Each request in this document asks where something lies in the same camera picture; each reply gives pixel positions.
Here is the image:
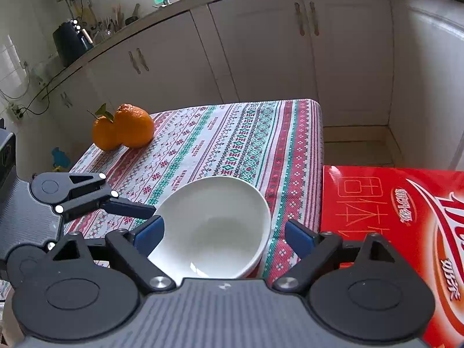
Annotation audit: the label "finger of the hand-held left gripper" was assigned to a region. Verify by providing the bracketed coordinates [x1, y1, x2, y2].
[54, 172, 157, 222]

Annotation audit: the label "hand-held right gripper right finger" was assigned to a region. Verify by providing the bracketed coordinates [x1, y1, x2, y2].
[273, 219, 398, 293]

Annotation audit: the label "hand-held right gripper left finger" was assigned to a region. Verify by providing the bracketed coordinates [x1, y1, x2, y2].
[51, 215, 176, 295]

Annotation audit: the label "white pink floral bowl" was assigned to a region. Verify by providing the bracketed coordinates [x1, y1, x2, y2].
[148, 176, 272, 280]

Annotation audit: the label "blue plastic toy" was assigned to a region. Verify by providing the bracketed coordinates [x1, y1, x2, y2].
[51, 147, 72, 171]

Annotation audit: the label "orange with green leaf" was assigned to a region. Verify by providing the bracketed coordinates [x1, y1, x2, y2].
[87, 103, 121, 152]

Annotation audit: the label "bumpy orange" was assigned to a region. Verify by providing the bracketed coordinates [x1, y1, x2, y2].
[115, 104, 155, 149]

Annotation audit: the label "red cardboard box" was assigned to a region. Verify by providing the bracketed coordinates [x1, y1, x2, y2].
[321, 166, 464, 348]

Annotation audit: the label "red green patterned tablecloth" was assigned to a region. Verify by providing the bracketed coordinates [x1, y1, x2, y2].
[63, 99, 325, 287]

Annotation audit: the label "black air fryer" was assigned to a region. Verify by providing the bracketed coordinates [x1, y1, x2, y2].
[52, 20, 94, 68]

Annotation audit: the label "kitchen utensil holder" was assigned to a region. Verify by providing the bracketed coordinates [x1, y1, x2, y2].
[83, 3, 126, 42]

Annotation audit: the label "white kitchen cabinets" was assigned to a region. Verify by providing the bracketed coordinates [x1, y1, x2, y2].
[43, 0, 464, 175]

